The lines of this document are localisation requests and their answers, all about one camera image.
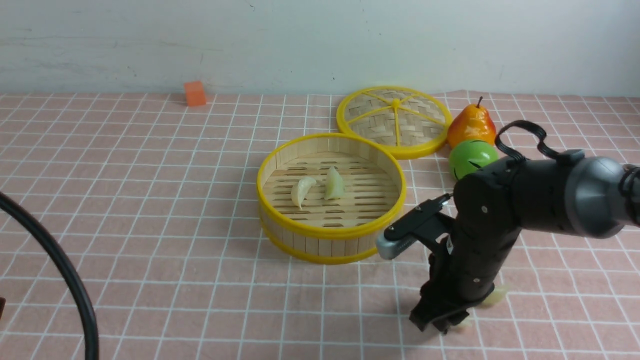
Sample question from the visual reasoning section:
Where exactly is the orange yellow toy pear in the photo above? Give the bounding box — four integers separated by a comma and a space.
446, 96, 497, 149

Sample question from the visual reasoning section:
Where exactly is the bamboo steamer tray yellow rim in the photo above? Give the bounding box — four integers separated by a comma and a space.
256, 133, 407, 265

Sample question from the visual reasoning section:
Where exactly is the bamboo steamer lid yellow rim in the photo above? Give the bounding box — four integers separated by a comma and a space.
336, 86, 453, 160

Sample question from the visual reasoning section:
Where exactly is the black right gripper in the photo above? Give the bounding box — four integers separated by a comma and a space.
409, 219, 522, 335

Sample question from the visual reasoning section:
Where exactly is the greenish dumpling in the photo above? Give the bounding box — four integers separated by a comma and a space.
324, 166, 345, 200

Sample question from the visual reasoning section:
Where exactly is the orange foam cube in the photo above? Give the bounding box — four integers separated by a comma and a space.
183, 80, 208, 107

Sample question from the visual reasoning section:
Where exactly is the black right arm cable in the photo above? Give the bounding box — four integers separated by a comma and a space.
494, 119, 566, 162

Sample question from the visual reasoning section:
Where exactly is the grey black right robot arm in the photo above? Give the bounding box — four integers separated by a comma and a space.
409, 156, 639, 334

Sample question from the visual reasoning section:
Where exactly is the green toy apple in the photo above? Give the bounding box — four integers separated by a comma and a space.
448, 139, 499, 181

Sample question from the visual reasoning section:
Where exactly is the white dumpling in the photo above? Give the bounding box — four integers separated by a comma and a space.
480, 285, 509, 307
290, 177, 317, 210
452, 317, 474, 332

